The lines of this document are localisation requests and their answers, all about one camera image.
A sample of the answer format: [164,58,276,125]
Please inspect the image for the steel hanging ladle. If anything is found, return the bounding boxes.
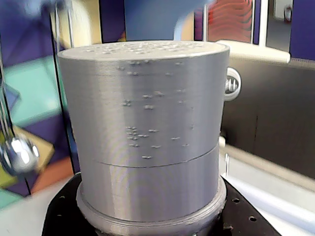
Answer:
[0,36,41,176]

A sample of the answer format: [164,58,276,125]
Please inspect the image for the steel wire whisk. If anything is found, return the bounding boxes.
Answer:
[54,0,75,49]

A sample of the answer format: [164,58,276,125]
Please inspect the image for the gray salt shaker with label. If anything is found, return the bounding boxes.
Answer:
[57,40,231,236]

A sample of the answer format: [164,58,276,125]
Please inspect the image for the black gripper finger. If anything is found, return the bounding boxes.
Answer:
[214,175,282,236]
[41,172,104,236]

